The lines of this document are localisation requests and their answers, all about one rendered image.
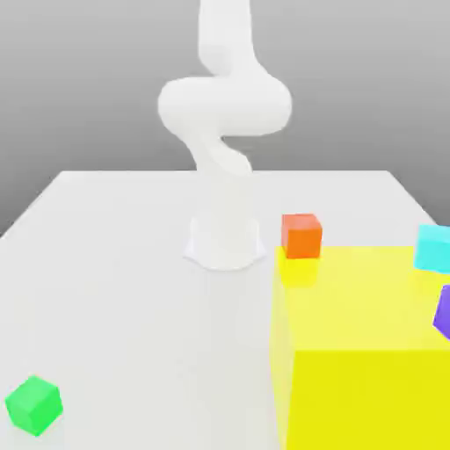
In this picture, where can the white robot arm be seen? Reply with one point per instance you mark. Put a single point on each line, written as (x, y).
(225, 105)

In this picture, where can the small orange cube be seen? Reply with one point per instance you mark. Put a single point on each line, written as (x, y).
(301, 237)

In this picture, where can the small cyan cube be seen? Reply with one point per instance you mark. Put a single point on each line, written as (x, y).
(434, 249)

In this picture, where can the small purple cube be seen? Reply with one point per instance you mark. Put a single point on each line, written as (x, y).
(443, 313)

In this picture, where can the small green cube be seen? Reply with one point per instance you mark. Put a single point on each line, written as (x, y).
(33, 406)

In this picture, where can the large yellow box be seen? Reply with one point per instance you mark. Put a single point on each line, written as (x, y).
(365, 351)

